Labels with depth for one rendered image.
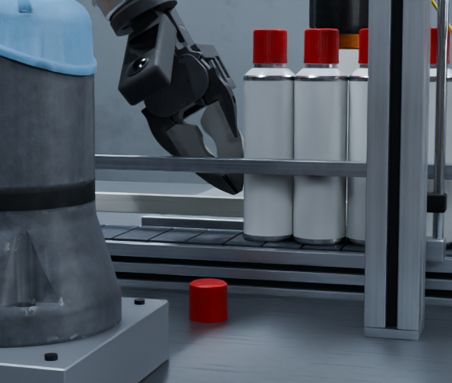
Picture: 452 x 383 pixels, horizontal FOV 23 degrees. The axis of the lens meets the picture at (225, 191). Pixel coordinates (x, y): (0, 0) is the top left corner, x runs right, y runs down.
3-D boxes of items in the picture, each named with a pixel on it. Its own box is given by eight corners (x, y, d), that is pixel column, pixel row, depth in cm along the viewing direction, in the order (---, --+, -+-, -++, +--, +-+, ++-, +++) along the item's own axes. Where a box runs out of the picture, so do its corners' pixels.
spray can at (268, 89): (298, 235, 112) (301, 30, 109) (290, 243, 107) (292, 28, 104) (248, 232, 113) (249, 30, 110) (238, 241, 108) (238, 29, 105)
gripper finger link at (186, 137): (250, 187, 115) (207, 109, 115) (235, 194, 109) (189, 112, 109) (225, 201, 116) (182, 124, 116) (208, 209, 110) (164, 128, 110)
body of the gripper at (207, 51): (242, 91, 116) (187, -9, 116) (219, 94, 107) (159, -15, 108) (182, 127, 118) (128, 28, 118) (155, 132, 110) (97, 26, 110)
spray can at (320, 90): (353, 238, 109) (356, 29, 107) (334, 247, 104) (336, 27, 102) (305, 235, 111) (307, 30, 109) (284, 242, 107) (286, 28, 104)
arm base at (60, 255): (161, 308, 81) (160, 174, 80) (34, 359, 68) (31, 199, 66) (-2, 287, 88) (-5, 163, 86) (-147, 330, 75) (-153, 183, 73)
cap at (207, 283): (229, 314, 99) (229, 277, 99) (226, 323, 96) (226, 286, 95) (191, 313, 99) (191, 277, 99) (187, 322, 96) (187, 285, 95)
